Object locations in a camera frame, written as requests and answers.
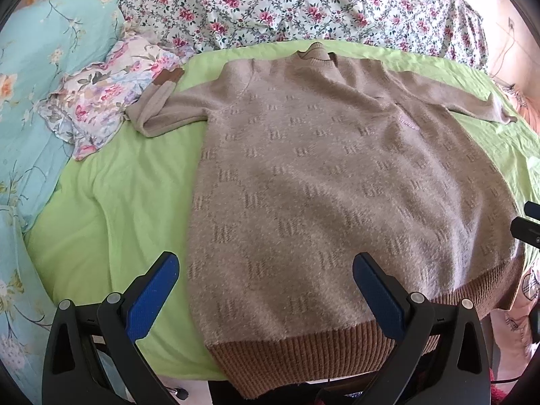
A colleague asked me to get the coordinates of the beige knit sweater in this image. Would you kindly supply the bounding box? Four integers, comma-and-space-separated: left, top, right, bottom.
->
127, 43, 524, 399

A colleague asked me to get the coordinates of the green bed sheet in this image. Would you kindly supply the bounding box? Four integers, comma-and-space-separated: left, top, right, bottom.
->
25, 40, 539, 380

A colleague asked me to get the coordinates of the white pink floral quilt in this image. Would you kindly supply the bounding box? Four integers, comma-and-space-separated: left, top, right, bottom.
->
119, 0, 488, 71

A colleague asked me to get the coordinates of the pastel floral ruffled pillow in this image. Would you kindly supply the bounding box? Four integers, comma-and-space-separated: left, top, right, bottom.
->
37, 31, 192, 161

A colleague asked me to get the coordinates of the turquoise floral quilt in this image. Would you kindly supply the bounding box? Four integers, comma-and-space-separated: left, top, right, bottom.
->
1, 0, 124, 401

